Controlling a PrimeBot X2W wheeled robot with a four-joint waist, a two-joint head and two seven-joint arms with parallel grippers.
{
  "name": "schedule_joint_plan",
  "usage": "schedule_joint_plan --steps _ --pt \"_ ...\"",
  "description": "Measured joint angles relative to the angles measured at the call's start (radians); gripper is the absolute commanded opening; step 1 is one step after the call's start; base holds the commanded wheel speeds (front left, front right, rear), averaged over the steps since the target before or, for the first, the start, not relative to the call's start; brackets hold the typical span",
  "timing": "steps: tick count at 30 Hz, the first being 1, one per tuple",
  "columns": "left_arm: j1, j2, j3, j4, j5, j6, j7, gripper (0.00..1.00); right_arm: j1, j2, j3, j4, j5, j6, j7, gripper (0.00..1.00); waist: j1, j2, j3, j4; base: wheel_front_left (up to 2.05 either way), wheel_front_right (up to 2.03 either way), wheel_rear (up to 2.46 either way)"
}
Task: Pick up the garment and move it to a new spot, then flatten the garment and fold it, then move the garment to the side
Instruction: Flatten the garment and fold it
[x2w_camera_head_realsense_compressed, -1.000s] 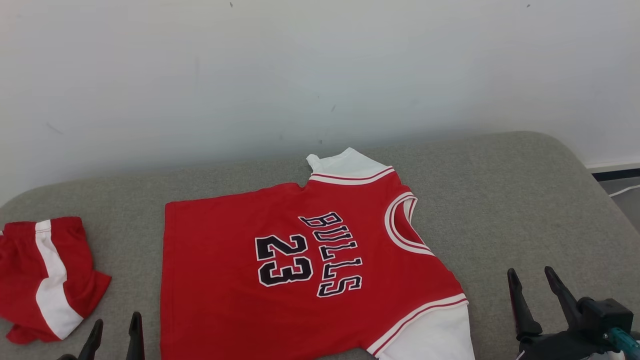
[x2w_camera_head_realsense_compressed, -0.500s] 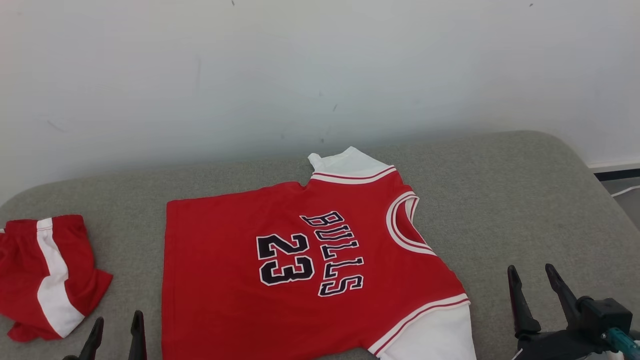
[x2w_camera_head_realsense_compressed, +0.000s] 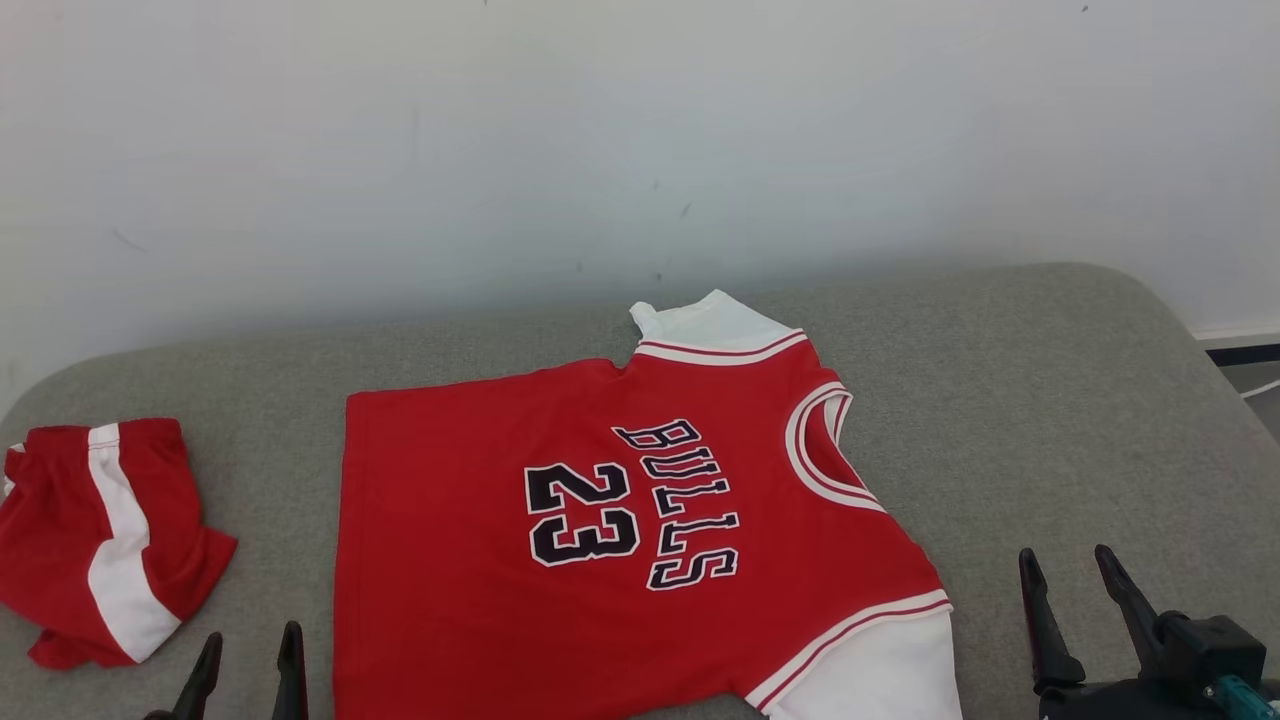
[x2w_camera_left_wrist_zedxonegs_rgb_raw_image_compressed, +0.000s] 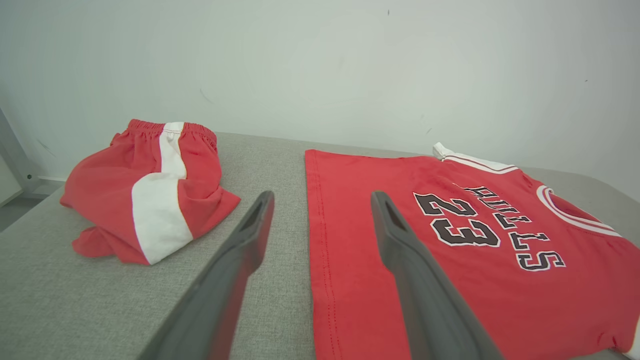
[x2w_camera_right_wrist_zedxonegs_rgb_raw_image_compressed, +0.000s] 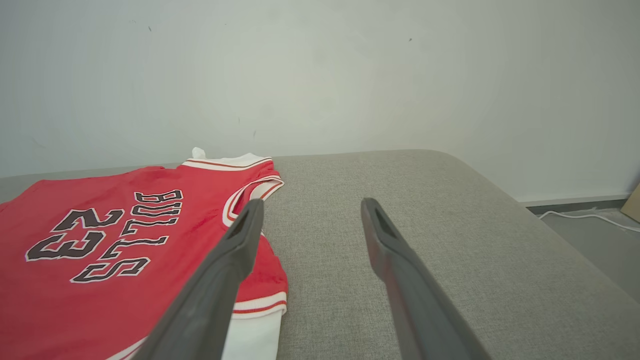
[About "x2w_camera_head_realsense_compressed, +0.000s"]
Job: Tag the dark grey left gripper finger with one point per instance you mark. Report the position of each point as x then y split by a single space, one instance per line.
195 680
293 680

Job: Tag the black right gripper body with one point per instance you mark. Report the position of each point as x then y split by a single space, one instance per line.
1120 705

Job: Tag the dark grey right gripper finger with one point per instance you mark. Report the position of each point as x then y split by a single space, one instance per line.
1128 600
1050 640

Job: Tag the red shorts white stripe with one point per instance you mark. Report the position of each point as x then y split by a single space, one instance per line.
60 540

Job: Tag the red Bulls jersey white sleeves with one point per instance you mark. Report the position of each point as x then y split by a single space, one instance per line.
450 560

